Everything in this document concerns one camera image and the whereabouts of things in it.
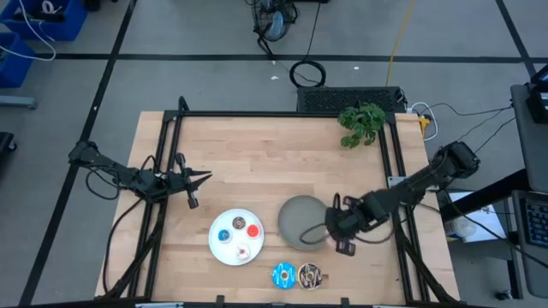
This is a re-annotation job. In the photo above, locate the long white cable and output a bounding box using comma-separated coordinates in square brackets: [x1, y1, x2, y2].
[0, 0, 57, 62]

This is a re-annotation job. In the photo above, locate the white paper sheet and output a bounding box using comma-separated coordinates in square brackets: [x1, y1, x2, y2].
[444, 191, 509, 244]

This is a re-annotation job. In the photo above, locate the green potted plant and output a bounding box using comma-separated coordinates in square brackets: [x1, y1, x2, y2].
[337, 101, 387, 150]

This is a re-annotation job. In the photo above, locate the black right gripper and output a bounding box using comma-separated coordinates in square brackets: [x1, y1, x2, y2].
[325, 190, 393, 258]

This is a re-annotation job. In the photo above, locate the grey keyboard desk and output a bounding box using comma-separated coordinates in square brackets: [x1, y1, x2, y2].
[511, 189, 548, 300]

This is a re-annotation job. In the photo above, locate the grey round plate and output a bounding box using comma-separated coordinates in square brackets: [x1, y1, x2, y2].
[277, 194, 333, 252]

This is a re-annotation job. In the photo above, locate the black computer monitor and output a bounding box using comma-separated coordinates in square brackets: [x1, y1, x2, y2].
[525, 63, 548, 125]

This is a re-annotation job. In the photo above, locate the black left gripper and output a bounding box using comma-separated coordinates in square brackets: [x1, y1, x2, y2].
[162, 151, 214, 210]

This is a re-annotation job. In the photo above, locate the grey floor bar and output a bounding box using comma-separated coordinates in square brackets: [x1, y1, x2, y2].
[0, 94, 38, 110]

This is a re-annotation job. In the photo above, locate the yellow hanging cable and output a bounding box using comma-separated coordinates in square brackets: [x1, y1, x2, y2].
[384, 0, 416, 86]

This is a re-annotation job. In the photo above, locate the black mesh computer tower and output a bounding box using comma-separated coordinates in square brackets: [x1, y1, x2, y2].
[296, 86, 407, 115]

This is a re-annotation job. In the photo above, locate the black aluminium table frame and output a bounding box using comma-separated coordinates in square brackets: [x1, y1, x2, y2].
[94, 96, 462, 307]

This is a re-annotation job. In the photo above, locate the black keyboard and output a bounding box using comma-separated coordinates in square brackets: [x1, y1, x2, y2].
[524, 198, 548, 250]

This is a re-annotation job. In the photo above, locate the white round plate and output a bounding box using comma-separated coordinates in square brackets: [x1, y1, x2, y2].
[207, 208, 265, 267]

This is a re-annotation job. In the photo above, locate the blue plastic bin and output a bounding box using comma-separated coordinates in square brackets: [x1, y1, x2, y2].
[0, 33, 36, 89]
[0, 0, 89, 42]

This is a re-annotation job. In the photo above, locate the large blue frosted donut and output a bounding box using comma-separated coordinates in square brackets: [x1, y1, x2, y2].
[271, 261, 298, 291]

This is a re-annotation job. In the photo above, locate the white power cable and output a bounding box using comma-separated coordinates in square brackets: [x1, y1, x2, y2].
[405, 101, 440, 142]

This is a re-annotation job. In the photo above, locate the black desk crossbar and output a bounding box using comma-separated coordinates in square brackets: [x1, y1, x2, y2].
[439, 169, 528, 222]

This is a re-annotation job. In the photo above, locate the coiled black cable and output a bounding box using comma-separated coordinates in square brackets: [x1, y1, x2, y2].
[289, 59, 328, 89]

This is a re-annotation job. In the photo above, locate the large chocolate frosted donut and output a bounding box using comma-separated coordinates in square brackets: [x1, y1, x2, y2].
[296, 262, 324, 291]

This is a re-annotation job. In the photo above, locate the black wire floor fan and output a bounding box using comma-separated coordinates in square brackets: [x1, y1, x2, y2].
[250, 0, 300, 59]

